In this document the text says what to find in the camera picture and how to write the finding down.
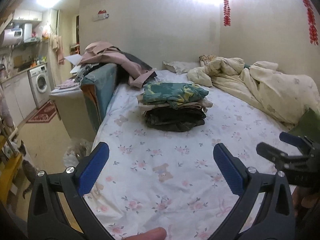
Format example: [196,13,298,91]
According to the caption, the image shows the teal headboard cushion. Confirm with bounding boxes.
[80,63,118,128]

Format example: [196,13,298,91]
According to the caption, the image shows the white lower kitchen cabinet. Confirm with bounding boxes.
[0,74,34,127]

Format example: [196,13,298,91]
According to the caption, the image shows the red patterned rug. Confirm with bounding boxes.
[26,100,57,123]

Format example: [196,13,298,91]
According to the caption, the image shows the white washing machine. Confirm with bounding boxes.
[27,64,50,109]

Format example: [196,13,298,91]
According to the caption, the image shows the yellow stool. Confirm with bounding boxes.
[0,135,23,205]

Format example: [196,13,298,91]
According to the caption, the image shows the white kitchen cabinet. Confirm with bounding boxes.
[0,74,34,127]
[12,9,43,21]

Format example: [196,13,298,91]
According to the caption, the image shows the white upper kitchen cabinet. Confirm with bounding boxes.
[12,9,43,21]

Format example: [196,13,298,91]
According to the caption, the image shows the dark folded pants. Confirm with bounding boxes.
[144,107,207,132]

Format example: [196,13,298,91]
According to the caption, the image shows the pink cloth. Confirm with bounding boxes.
[55,79,80,90]

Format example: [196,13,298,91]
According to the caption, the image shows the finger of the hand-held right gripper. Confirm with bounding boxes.
[256,142,302,173]
[279,132,313,153]

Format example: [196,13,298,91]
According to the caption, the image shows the olive green cloth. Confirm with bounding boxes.
[289,107,320,140]

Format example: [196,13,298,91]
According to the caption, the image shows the dark grey garment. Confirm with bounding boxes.
[117,50,153,72]

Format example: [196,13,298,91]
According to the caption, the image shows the white frilled pillow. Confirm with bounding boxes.
[163,60,200,74]

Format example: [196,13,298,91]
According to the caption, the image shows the cream quilt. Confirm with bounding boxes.
[187,57,320,130]

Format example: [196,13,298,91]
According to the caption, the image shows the white paper sheet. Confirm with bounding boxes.
[64,54,83,67]

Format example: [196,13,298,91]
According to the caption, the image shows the grey cat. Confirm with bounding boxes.
[16,140,38,198]

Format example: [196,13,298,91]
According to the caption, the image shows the white plastic bag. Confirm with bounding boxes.
[62,140,94,168]

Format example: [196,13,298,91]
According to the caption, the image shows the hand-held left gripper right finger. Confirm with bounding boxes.
[213,143,297,240]

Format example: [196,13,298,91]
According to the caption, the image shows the white side table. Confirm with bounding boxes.
[49,79,100,140]

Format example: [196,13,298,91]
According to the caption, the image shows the beige bear print folded pants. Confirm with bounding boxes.
[139,97,213,117]

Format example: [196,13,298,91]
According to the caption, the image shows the floral bed sheet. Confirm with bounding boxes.
[82,69,320,240]

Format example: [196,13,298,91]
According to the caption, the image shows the white range hood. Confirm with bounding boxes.
[22,22,42,43]

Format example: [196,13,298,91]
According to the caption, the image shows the hanging plastic bag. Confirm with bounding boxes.
[41,24,54,40]

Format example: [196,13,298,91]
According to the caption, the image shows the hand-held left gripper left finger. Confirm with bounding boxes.
[27,142,110,240]

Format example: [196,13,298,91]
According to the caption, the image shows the brown patterned cloth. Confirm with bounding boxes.
[199,54,218,64]

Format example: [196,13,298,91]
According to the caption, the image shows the red firecracker decoration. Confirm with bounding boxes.
[299,0,319,45]
[222,0,232,27]

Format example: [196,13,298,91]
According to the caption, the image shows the hanging pink towel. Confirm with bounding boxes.
[49,35,63,65]

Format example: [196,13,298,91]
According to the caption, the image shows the white water heater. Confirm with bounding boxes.
[1,29,24,47]

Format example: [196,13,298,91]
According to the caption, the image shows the person's right hand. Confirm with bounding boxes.
[293,187,320,218]

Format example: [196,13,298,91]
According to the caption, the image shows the pink coat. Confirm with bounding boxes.
[80,41,157,88]

